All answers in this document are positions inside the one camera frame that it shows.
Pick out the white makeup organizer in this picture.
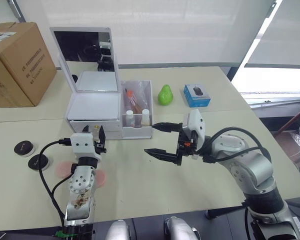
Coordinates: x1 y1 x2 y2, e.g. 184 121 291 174
49 26 154 141

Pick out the white roller blind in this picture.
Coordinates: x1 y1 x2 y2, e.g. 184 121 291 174
244 0 300 69
39 0 284 66

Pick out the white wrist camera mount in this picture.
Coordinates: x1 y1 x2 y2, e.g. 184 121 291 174
181 108 206 160
70 133 102 161

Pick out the silver rounded shell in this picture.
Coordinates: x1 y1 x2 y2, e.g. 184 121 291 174
107 219 131 240
163 216 201 240

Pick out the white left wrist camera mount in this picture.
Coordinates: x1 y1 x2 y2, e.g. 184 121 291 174
70 133 102 161

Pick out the green pear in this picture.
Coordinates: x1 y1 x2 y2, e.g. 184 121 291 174
157 84 174 106

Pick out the blue mouse box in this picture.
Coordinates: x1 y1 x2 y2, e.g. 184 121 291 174
182 83 212 109

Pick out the black table support bar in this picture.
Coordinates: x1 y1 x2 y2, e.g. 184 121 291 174
205 201 248 221

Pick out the bagged brush set, orange cap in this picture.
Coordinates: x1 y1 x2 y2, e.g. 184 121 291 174
124 87 147 114

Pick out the reddish wooden chair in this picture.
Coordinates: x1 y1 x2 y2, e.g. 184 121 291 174
272 93 300 137

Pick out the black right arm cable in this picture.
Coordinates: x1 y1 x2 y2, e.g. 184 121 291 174
201 126 272 164

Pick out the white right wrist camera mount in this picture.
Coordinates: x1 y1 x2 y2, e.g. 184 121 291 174
181 108 206 160

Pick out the white organizer drawer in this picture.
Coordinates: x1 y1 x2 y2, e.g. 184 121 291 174
68 119 122 132
71 129 122 141

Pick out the brown cardboard box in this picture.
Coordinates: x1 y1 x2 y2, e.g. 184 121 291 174
0 21 58 108

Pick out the white-capped small bottle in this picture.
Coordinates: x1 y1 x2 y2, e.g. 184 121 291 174
140 108 151 127
125 109 136 127

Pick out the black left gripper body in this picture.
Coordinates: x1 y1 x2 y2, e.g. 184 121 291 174
93 140 108 156

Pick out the organizer mirror lid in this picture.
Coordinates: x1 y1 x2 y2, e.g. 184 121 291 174
49 26 121 94

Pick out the black round compact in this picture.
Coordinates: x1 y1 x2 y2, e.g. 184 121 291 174
13 140 37 158
27 154 52 173

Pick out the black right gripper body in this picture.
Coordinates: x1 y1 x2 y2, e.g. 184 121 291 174
175 123 199 167

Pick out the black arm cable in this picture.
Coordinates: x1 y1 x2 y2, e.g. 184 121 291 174
201 126 272 164
38 138 73 227

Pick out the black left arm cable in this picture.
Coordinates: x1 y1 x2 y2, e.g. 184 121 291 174
38 138 73 227

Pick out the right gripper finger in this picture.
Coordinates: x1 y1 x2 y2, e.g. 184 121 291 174
150 121 183 134
143 147 179 164

